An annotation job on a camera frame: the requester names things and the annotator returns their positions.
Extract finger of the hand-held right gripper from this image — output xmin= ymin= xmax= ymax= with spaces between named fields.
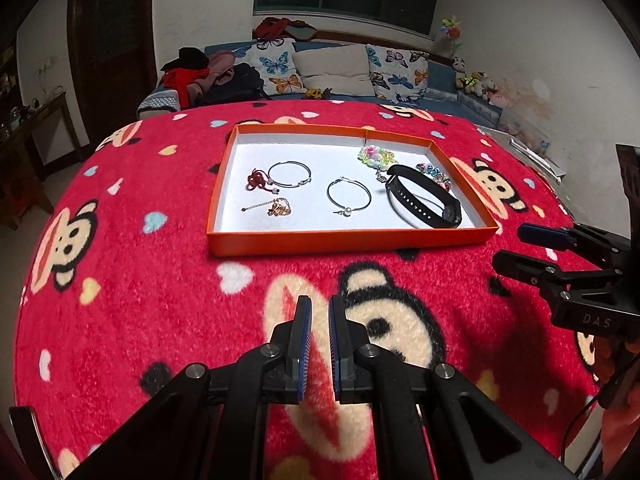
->
xmin=492 ymin=251 xmax=621 ymax=296
xmin=517 ymin=223 xmax=626 ymax=268

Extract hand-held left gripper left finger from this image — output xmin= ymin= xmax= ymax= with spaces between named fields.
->
xmin=65 ymin=295 xmax=313 ymax=480

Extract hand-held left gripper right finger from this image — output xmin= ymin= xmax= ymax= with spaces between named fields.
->
xmin=329 ymin=294 xmax=576 ymax=480

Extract dark multicolour bead bracelet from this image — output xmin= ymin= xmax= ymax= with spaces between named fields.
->
xmin=416 ymin=161 xmax=453 ymax=191

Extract orange shallow box tray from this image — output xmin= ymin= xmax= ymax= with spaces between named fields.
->
xmin=206 ymin=124 xmax=500 ymax=258

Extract silver hoop earring with pearl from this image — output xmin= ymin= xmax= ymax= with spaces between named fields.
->
xmin=327 ymin=177 xmax=373 ymax=217

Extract red string bracelet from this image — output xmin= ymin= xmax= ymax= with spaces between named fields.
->
xmin=246 ymin=170 xmax=281 ymax=196

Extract pastel bead bracelet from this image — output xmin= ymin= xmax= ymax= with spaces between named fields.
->
xmin=357 ymin=145 xmax=397 ymax=183

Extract person's right hand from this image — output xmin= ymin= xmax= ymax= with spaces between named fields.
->
xmin=592 ymin=334 xmax=640 ymax=480

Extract black fitness band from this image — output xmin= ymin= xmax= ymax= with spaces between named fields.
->
xmin=386 ymin=164 xmax=463 ymax=230

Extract group of plush toys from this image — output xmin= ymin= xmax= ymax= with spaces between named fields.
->
xmin=455 ymin=71 xmax=513 ymax=108

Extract red monkey print blanket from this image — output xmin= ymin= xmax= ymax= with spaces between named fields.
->
xmin=15 ymin=100 xmax=611 ymax=480

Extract blue sofa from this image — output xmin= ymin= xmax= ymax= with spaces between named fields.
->
xmin=137 ymin=37 xmax=501 ymax=126

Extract butterfly print pillow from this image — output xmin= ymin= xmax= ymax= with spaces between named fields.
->
xmin=366 ymin=44 xmax=430 ymax=102
xmin=246 ymin=37 xmax=307 ymax=97

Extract colourful pinwheel flower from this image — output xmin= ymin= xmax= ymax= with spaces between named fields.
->
xmin=440 ymin=15 xmax=466 ymax=58

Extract beige pillow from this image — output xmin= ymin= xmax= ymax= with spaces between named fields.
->
xmin=292 ymin=44 xmax=376 ymax=97

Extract black backpack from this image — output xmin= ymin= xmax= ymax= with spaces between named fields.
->
xmin=200 ymin=62 xmax=266 ymax=106

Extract pile of red black clothes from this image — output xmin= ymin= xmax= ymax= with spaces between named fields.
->
xmin=160 ymin=46 xmax=236 ymax=107

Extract red clothes on sofa back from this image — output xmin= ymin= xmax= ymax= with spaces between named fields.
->
xmin=255 ymin=16 xmax=316 ymax=42

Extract dark wooden side table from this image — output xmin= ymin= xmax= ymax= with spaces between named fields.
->
xmin=0 ymin=91 xmax=68 ymax=211

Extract dark wooden door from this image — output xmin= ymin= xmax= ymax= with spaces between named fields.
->
xmin=67 ymin=0 xmax=156 ymax=126

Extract black cable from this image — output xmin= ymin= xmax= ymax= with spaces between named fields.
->
xmin=560 ymin=400 xmax=606 ymax=471

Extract gold pendant necklace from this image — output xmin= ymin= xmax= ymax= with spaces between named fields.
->
xmin=241 ymin=197 xmax=293 ymax=218

